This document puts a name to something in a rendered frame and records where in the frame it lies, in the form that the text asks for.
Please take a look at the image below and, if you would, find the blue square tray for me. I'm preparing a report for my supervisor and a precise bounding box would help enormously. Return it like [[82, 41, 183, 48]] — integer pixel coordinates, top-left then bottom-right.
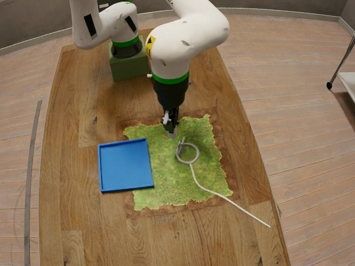
[[98, 137, 154, 193]]

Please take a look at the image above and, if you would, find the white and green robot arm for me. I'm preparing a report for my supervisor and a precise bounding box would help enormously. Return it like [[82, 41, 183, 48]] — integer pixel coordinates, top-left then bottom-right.
[[69, 0, 230, 98]]

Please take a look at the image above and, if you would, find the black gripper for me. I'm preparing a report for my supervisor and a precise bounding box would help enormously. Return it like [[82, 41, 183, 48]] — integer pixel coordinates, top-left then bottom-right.
[[157, 93, 185, 139]]

